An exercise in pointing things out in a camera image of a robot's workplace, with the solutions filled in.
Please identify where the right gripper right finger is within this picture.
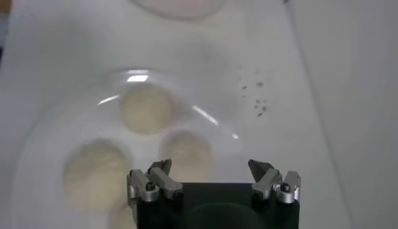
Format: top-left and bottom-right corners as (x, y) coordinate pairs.
(248, 159), (302, 205)

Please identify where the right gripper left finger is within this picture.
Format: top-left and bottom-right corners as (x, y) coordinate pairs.
(126, 159), (184, 203)

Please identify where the white steamed baozi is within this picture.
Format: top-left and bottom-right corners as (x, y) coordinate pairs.
(108, 202), (137, 229)
(62, 138), (133, 214)
(161, 130), (215, 184)
(119, 83), (175, 136)

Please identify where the large white round plate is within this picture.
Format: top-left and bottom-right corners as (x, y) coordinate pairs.
(11, 67), (245, 229)

